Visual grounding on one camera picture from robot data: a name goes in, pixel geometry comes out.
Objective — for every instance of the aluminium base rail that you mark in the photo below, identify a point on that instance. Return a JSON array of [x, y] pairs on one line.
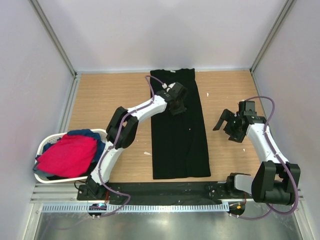
[[56, 193]]

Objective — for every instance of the white perforated laundry basket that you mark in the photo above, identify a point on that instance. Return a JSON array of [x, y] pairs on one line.
[[58, 179]]

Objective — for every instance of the aluminium frame post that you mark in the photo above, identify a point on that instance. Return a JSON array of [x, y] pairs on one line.
[[51, 33], [280, 19]]

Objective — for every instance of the left aluminium frame post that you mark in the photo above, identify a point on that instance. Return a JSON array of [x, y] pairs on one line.
[[51, 33]]

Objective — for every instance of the blue t shirt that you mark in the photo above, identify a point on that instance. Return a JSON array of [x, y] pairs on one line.
[[98, 134]]

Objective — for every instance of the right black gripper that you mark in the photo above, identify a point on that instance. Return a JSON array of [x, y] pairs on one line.
[[235, 136]]

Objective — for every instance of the grey t shirt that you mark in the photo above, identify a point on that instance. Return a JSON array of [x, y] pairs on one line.
[[39, 172]]

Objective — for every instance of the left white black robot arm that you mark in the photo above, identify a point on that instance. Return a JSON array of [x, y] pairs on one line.
[[121, 133]]

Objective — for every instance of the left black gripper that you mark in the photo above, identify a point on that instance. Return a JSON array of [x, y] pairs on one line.
[[181, 110]]

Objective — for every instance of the right aluminium frame post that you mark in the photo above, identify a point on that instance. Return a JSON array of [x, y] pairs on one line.
[[280, 19]]

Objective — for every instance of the slotted grey cable duct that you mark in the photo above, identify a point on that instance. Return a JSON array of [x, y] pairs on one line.
[[107, 208]]

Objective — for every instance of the black t shirt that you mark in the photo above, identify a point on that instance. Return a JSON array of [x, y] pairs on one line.
[[179, 142]]

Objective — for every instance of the pink t shirt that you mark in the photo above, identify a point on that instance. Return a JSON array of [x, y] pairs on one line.
[[70, 157]]

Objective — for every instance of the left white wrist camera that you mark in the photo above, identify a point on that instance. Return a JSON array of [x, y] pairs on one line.
[[168, 87]]

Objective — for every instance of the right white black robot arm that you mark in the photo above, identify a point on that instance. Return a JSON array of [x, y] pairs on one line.
[[276, 181]]

